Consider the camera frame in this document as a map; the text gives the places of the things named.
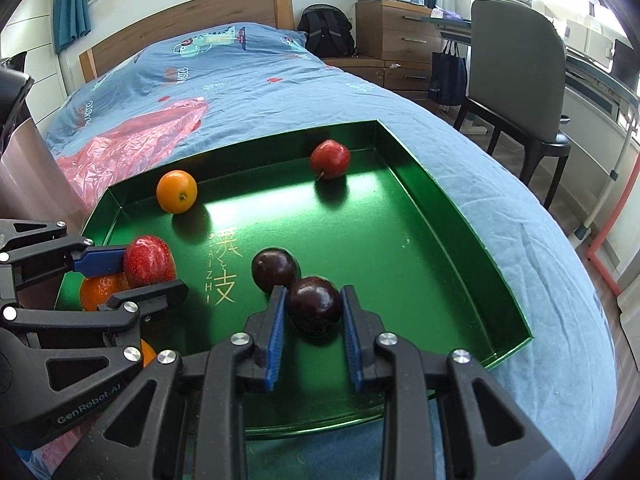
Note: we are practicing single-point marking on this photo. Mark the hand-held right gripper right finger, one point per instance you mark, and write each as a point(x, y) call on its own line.
point(352, 350)

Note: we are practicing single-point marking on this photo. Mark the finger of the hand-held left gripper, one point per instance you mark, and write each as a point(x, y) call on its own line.
point(102, 259)
point(150, 294)

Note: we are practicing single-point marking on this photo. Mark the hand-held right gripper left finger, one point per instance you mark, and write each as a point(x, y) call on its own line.
point(272, 350)

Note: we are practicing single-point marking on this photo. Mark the textured orange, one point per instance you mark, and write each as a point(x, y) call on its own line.
point(97, 292)

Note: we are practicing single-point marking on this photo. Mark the large red fruit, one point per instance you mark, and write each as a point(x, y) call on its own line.
point(150, 260)

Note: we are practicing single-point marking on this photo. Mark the dark purple plum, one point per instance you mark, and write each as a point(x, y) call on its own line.
point(315, 305)
point(272, 267)

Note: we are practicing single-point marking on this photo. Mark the round orange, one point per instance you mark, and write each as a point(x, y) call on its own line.
point(148, 355)

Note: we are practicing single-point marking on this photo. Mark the green metal tray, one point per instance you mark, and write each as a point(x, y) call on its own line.
point(400, 270)

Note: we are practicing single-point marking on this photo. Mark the smooth orange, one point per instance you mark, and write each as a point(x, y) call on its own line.
point(176, 191)

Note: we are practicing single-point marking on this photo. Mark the small red fruit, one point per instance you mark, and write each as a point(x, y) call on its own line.
point(330, 158)

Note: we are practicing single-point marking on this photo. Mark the pink plastic sheet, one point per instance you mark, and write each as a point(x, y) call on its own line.
point(125, 145)

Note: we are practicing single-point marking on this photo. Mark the blue printed bedsheet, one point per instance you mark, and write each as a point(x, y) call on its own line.
point(500, 240)

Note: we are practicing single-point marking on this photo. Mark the black object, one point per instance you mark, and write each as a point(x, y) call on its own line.
point(12, 95)

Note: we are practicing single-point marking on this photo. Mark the wooden headboard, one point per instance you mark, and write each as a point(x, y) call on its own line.
point(200, 25)

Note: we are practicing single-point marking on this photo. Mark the low wooden cabinet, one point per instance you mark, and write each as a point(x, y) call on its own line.
point(380, 72)

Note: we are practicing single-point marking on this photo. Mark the dark tote bag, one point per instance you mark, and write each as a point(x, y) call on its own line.
point(448, 77)

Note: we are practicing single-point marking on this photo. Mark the black backpack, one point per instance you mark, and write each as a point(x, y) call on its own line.
point(325, 30)

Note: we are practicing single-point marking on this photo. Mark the grey chair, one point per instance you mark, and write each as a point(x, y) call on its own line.
point(515, 75)

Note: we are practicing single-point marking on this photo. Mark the wooden dresser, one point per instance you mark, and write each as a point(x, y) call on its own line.
point(400, 30)

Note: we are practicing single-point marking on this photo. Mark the white storage box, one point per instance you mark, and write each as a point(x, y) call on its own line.
point(592, 35)

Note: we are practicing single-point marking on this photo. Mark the black monitor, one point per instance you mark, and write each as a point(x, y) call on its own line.
point(625, 62)

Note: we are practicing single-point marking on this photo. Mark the teal wall curtain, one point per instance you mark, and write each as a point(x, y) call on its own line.
point(70, 0)

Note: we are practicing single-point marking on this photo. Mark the orange pipe frame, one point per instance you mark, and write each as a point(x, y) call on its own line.
point(607, 260)

